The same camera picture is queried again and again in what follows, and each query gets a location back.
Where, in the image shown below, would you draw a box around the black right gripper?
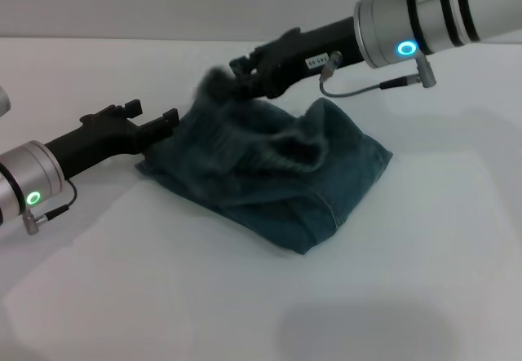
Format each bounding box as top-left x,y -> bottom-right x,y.
228,15 -> 362,102

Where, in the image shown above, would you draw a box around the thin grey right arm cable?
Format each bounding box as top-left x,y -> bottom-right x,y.
318,50 -> 437,99

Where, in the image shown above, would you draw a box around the blue denim shorts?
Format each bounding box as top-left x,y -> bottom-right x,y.
135,65 -> 395,258

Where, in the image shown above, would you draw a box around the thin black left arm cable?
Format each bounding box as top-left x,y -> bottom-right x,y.
23,178 -> 79,236

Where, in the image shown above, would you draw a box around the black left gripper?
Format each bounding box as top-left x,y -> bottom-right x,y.
44,99 -> 181,177

